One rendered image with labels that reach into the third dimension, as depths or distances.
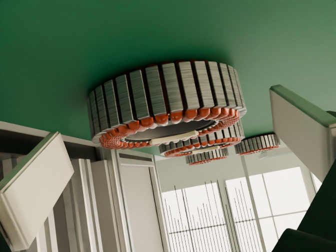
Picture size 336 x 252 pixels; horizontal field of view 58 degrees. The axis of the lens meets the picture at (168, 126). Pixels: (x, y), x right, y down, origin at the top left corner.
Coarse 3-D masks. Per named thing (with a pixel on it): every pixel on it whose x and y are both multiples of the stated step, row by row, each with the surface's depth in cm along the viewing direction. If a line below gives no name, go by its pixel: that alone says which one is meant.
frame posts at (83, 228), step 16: (16, 160) 29; (80, 160) 38; (80, 176) 38; (64, 192) 38; (80, 192) 37; (64, 208) 38; (80, 208) 37; (96, 208) 40; (48, 224) 29; (80, 224) 37; (96, 224) 39; (48, 240) 29; (80, 240) 37; (96, 240) 38
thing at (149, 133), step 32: (192, 64) 18; (224, 64) 19; (96, 96) 19; (128, 96) 17; (160, 96) 17; (192, 96) 17; (224, 96) 18; (96, 128) 19; (128, 128) 18; (160, 128) 25; (192, 128) 25; (224, 128) 24
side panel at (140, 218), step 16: (112, 160) 45; (128, 160) 52; (144, 160) 63; (112, 176) 45; (128, 176) 55; (144, 176) 65; (112, 192) 45; (128, 192) 53; (144, 192) 62; (160, 192) 70; (128, 208) 51; (144, 208) 60; (160, 208) 68; (128, 224) 46; (144, 224) 57; (160, 224) 67; (128, 240) 44; (144, 240) 55; (160, 240) 66
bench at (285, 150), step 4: (280, 148) 291; (284, 148) 291; (288, 148) 290; (260, 152) 375; (264, 152) 310; (268, 152) 293; (272, 152) 292; (276, 152) 292; (280, 152) 291; (284, 152) 292; (288, 152) 320; (292, 152) 360; (260, 156) 353; (264, 156) 317; (268, 156) 325; (272, 156) 367
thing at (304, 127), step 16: (272, 96) 17; (288, 96) 15; (272, 112) 18; (288, 112) 15; (304, 112) 13; (320, 112) 13; (288, 128) 16; (304, 128) 14; (320, 128) 12; (288, 144) 16; (304, 144) 14; (320, 144) 12; (304, 160) 14; (320, 160) 12; (320, 176) 13
